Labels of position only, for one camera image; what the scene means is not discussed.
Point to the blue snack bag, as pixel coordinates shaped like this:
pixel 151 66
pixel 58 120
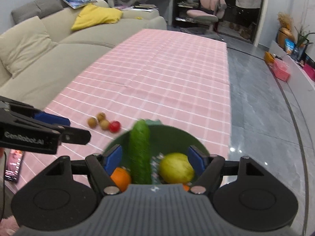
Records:
pixel 288 46

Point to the golden vase dried flowers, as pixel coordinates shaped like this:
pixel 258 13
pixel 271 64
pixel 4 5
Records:
pixel 285 30

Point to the yellow cushion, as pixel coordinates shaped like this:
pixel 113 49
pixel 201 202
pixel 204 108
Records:
pixel 92 15

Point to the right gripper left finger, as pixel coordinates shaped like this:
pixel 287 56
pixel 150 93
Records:
pixel 109 161

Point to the yellow-green pear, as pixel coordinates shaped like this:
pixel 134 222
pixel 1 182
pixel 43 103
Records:
pixel 175 168

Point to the grey cushion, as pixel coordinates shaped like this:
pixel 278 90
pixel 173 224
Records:
pixel 36 8

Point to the pink office chair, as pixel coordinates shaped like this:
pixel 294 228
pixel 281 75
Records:
pixel 201 17

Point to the pink tissue box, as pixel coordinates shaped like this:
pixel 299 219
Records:
pixel 281 70

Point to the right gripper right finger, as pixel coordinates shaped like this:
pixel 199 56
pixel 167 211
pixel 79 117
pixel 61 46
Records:
pixel 200 161

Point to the green potted plant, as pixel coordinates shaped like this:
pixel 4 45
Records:
pixel 302 37

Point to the green cucumber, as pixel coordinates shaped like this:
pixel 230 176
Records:
pixel 139 152

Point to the white tv console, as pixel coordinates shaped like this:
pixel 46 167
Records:
pixel 299 82

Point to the magenta box on console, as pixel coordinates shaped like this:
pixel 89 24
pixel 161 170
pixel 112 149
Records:
pixel 310 71

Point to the brown longan top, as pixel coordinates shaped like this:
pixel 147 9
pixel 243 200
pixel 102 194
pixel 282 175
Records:
pixel 101 116

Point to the brown longan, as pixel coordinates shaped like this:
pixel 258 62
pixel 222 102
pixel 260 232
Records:
pixel 92 122
pixel 101 116
pixel 104 124

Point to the beige sofa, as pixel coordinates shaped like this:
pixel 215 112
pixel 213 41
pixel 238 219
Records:
pixel 43 80

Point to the orange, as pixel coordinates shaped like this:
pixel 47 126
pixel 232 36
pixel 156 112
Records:
pixel 187 187
pixel 122 178

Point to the pink checked cloth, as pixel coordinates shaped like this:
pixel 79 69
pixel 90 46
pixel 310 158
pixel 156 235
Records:
pixel 179 79

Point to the small red tomato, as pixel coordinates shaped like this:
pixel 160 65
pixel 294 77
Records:
pixel 114 126

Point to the orange box on floor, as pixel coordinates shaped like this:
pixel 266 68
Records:
pixel 268 58

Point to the smartphone with lit screen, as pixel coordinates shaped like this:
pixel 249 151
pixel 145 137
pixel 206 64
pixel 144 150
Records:
pixel 13 165

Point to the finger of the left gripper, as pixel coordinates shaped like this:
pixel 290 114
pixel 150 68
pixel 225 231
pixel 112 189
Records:
pixel 51 119

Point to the green colander bowl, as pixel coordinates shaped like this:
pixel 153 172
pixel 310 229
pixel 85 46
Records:
pixel 164 140

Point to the beige back cushion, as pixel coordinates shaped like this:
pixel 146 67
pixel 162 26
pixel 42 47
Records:
pixel 24 44

